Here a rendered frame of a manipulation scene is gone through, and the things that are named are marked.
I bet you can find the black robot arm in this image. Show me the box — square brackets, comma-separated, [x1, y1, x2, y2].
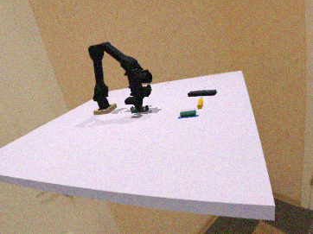
[88, 42, 152, 110]

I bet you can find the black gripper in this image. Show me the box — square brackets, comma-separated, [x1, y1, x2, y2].
[125, 83, 145, 111]

